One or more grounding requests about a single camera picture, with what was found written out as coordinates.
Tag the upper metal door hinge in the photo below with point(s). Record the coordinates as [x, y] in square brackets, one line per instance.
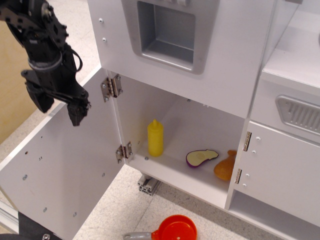
[111, 87]

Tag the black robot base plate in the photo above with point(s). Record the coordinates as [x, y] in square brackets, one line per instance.
[28, 229]

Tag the orange measuring cup grey handle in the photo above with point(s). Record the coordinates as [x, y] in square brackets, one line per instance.
[174, 227]

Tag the aluminium extrusion foot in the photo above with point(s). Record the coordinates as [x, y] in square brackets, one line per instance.
[148, 185]

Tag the lower metal door hinge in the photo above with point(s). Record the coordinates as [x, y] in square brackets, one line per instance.
[124, 152]

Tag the white lower cabinet door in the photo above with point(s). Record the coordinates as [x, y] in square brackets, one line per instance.
[282, 171]

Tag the yellow mustard bottle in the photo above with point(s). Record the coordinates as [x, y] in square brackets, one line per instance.
[155, 137]

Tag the white low fridge door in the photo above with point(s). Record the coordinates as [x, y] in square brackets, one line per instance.
[58, 174]

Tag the metal door hinge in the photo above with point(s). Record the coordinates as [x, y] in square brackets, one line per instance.
[124, 152]
[111, 87]

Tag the orange toy chicken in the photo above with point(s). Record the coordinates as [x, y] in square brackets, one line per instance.
[224, 169]

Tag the aluminium frame rail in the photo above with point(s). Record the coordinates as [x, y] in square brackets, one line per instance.
[9, 218]

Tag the white toy oven cabinet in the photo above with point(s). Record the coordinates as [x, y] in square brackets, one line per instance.
[292, 70]

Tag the grey ice dispenser panel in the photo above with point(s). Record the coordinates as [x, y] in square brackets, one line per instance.
[173, 32]

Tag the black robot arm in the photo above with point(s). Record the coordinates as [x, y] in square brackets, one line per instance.
[34, 25]

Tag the grey vent panel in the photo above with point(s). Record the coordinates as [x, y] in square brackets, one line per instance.
[299, 114]

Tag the white toy fridge cabinet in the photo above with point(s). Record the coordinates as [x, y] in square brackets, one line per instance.
[197, 111]

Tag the light plywood board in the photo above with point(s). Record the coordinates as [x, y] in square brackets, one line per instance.
[15, 103]

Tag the toy eggplant half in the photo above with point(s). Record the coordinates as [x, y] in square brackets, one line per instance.
[196, 158]

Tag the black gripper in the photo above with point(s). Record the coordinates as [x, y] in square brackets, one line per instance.
[60, 83]

